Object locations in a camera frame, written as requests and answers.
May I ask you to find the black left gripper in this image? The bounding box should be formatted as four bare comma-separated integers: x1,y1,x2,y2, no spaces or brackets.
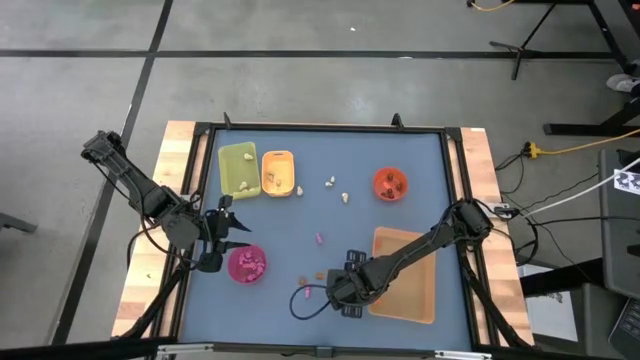
197,193,253,274

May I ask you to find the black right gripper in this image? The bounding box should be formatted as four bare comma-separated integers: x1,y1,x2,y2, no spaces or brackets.
325,248,396,320

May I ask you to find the pink round plastic bowl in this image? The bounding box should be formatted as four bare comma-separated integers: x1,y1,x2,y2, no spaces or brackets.
227,244,269,286

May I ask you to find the green translucent plastic bin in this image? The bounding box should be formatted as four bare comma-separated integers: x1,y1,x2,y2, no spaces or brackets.
217,141,263,201

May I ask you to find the large orange plastic bin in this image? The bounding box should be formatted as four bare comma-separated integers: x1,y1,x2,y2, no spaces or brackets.
368,226,437,325

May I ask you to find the small yellow-orange plastic bin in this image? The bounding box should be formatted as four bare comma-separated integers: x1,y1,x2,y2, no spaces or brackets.
261,150,296,198

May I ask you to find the orange round plastic bowl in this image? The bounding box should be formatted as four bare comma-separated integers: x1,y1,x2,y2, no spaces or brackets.
372,167,410,203

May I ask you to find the black metal beam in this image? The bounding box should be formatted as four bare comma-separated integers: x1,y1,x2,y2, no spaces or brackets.
0,337,166,360

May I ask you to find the white box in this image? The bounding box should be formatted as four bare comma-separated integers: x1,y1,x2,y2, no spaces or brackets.
519,264,580,344

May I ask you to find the grey floor object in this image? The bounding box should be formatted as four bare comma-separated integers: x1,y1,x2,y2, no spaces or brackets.
0,212,39,235

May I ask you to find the grey cabinet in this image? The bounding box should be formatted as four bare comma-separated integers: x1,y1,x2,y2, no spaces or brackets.
597,147,640,301

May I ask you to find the black keyboard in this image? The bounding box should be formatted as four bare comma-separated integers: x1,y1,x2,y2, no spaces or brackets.
607,297,640,360

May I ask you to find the black tripod stand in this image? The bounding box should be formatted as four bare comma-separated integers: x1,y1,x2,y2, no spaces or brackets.
488,2,560,81

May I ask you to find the white printed tag paper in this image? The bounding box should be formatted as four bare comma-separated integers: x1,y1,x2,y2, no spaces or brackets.
613,168,640,196

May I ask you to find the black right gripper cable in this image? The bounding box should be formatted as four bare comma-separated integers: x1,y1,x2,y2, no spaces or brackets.
289,285,334,321

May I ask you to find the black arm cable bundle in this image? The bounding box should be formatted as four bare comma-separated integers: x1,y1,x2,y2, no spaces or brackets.
112,234,201,341
459,244,534,350

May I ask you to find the silver frame bracket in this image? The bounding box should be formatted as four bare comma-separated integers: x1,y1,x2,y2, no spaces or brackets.
157,342,216,354
433,349,494,360

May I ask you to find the black aluminium table frame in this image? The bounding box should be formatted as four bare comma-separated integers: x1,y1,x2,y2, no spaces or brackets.
152,112,531,360

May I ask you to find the white cable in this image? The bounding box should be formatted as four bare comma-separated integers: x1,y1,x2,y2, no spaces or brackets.
519,157,640,219

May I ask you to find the black floor cable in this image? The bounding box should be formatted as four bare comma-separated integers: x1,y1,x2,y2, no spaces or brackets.
524,214,640,227

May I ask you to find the black desk frame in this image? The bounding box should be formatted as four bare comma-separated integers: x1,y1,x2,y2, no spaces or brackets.
543,0,640,137

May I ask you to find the orange extension cable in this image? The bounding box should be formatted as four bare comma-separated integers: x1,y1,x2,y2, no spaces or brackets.
540,127,640,155

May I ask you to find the yellow floor cable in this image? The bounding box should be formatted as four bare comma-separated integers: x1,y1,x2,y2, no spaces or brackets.
467,0,516,13

